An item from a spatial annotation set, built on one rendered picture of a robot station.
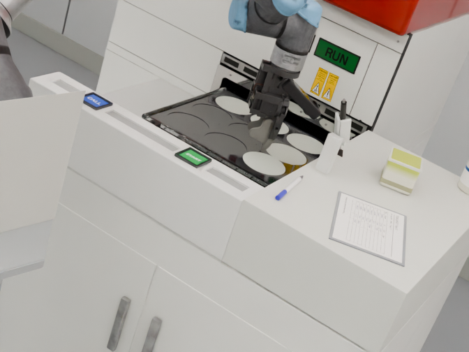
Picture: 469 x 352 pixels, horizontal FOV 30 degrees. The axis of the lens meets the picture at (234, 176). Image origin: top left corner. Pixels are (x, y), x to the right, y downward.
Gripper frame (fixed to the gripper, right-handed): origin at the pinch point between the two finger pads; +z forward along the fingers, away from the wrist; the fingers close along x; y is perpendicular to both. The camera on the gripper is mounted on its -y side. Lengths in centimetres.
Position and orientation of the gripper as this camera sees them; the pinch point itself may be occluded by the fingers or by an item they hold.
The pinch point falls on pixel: (266, 147)
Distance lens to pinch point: 202.2
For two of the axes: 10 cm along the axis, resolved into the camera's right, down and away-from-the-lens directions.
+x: 0.7, 4.8, -8.8
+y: -9.5, -2.3, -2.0
